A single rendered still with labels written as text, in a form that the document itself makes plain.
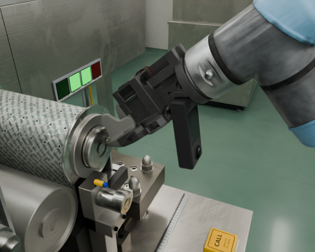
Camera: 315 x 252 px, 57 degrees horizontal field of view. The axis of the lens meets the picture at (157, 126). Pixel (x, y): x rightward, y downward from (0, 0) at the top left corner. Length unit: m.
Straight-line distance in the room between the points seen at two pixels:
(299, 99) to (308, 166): 2.43
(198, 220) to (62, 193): 0.46
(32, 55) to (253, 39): 0.64
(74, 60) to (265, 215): 1.68
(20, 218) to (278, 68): 0.39
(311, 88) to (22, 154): 0.45
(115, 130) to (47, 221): 0.17
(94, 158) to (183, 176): 1.91
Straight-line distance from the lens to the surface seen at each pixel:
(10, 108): 0.58
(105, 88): 1.47
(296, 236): 2.16
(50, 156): 0.51
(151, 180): 0.78
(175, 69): 0.38
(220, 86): 0.37
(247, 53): 0.34
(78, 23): 1.00
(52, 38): 0.91
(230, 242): 0.80
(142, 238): 0.82
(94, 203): 0.53
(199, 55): 0.36
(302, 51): 0.35
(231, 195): 2.29
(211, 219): 0.87
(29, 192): 0.49
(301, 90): 0.36
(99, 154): 0.53
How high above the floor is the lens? 1.54
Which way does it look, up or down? 31 degrees down
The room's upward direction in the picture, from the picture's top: straight up
